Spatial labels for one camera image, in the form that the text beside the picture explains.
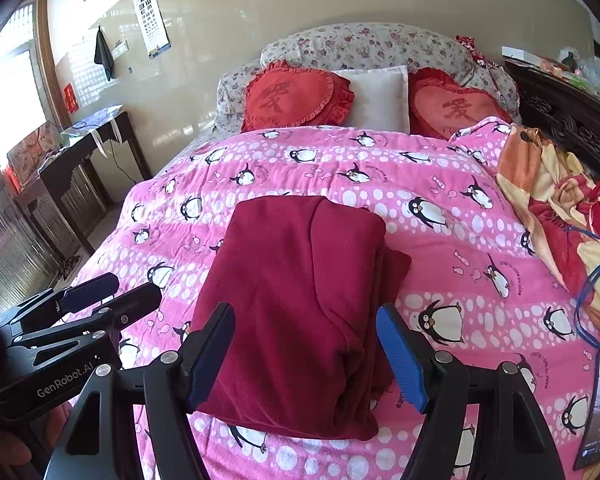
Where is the dark red fleece garment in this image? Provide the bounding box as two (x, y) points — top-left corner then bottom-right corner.
(189, 196), (413, 442)

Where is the blue lanyard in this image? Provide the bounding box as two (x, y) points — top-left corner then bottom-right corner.
(565, 225), (600, 352)

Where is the red fabric ornament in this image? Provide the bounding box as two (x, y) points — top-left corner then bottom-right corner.
(455, 35), (501, 68)

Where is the white pillow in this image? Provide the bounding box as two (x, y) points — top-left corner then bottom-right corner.
(336, 65), (411, 133)

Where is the sheet of paper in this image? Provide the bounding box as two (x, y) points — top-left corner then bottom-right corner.
(60, 105), (123, 139)

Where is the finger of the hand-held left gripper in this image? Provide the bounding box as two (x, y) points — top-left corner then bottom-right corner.
(0, 272), (121, 331)
(10, 282), (163, 361)

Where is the pink penguin print blanket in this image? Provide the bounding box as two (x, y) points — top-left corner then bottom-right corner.
(72, 116), (600, 480)

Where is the pair of slippers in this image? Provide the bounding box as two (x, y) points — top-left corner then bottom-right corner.
(55, 255), (84, 282)

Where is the cardboard box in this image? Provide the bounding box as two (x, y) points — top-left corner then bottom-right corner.
(5, 122), (63, 193)

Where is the dark carved wooden headboard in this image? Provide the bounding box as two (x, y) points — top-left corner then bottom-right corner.
(502, 57), (600, 181)

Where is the floral bolster pillow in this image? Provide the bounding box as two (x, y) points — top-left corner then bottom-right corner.
(260, 22), (521, 113)

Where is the orange floral blanket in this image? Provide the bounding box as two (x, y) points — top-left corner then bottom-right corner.
(496, 124), (600, 346)

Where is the white strap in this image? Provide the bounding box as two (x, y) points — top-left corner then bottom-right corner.
(91, 116), (123, 159)

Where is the black cable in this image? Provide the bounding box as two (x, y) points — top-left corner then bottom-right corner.
(107, 137), (148, 182)

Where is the red heart-shaped pillow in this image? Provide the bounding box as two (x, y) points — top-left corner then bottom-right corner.
(408, 67), (513, 142)
(240, 60), (356, 133)

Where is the eye chart wall poster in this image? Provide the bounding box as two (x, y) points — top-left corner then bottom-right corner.
(132, 0), (172, 59)

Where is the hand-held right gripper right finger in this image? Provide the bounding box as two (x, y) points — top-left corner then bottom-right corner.
(376, 303), (566, 480)

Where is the pile of small toys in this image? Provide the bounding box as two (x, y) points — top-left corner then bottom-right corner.
(540, 47), (600, 103)

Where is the dark wooden desk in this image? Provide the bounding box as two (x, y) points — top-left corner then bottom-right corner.
(12, 110), (153, 256)

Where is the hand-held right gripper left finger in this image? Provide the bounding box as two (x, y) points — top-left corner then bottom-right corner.
(44, 302), (237, 480)

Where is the dark hanging cloth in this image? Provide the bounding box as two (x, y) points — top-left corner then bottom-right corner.
(94, 27), (116, 81)

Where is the person's left hand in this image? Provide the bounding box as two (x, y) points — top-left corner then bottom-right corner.
(0, 402), (73, 471)

